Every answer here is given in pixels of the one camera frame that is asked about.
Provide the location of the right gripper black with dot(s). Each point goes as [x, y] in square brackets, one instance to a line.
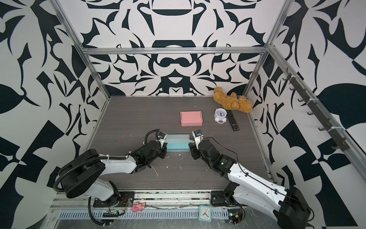
[193, 150]

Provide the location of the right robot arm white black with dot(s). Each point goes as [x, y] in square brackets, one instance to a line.
[285, 205]

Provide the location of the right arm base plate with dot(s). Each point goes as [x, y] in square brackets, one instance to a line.
[223, 199]

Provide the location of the white alarm clock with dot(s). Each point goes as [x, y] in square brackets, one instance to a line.
[220, 115]

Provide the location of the black remote control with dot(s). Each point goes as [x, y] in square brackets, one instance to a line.
[232, 121]

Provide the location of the pink small toy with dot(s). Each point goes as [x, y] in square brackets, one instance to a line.
[137, 206]

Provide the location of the small circuit board right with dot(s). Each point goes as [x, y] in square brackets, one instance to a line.
[235, 216]

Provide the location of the black wall hook rack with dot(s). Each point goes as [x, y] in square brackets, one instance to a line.
[328, 124]

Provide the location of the small circuit board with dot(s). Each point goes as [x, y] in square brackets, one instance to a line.
[235, 216]
[114, 213]

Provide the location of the light blue paper box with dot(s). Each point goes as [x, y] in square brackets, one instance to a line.
[178, 142]

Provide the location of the teal square clock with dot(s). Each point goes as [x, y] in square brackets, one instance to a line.
[205, 213]

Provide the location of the brown teddy bear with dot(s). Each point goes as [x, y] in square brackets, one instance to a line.
[232, 102]

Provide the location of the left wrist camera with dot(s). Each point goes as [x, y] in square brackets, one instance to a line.
[161, 137]

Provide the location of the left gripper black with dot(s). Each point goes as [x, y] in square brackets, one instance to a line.
[163, 150]

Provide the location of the small circuit board left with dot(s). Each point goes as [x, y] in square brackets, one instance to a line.
[114, 213]

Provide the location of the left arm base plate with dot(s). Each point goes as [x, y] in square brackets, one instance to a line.
[123, 199]

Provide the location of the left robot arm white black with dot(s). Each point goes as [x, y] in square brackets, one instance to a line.
[82, 175]

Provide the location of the pink paper box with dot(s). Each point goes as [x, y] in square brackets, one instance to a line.
[191, 118]

